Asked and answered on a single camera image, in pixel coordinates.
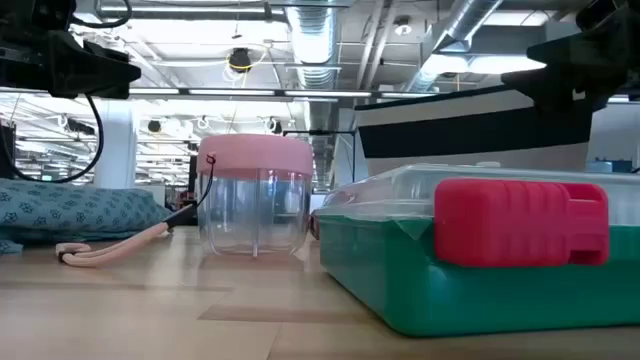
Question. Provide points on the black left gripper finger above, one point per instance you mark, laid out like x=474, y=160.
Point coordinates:
x=85, y=56
x=95, y=85

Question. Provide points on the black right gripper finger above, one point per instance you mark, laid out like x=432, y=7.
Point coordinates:
x=590, y=52
x=565, y=90

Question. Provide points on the clear cup with pink lid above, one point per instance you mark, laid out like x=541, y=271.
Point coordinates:
x=255, y=155

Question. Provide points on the green first aid kit box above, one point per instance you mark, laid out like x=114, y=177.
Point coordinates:
x=400, y=280

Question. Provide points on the navy white striped fabric basket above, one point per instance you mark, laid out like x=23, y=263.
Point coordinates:
x=450, y=135

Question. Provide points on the white room pillar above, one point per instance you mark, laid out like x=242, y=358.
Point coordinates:
x=116, y=150

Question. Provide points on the small black ceiling spotlight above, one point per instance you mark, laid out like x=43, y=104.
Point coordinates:
x=154, y=126

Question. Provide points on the black panel at room edge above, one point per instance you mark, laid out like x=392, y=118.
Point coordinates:
x=7, y=150

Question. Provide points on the teal patterned folded cloth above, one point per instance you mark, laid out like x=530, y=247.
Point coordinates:
x=75, y=205

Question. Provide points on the slanted silver ceiling duct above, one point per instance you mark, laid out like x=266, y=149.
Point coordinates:
x=450, y=40

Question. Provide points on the long ceiling light rail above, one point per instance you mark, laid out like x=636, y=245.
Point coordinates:
x=280, y=92

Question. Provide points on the silver ceiling air duct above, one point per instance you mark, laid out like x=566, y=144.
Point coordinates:
x=314, y=40

